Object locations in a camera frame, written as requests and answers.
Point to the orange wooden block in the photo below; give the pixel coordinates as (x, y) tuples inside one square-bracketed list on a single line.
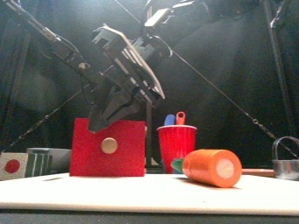
[(108, 157)]

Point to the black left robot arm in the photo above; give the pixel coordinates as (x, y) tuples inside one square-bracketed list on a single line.
[(61, 48)]

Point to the blue toy utensil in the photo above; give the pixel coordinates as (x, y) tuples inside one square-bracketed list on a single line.
[(169, 120)]

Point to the red plastic cup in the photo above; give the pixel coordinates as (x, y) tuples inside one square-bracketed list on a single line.
[(175, 145)]

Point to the green striped block red dot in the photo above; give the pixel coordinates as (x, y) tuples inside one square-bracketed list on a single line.
[(22, 166)]

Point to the orange toy carrot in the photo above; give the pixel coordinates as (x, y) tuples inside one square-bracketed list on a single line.
[(205, 167)]

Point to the white plastic cutting board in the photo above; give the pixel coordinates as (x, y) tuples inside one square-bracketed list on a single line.
[(147, 195)]

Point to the pink square tray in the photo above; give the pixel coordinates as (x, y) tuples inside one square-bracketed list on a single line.
[(256, 172)]

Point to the metal padlock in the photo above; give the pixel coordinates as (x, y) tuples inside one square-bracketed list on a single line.
[(285, 169)]

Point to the black frame post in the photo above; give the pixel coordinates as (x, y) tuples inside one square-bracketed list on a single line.
[(277, 73)]

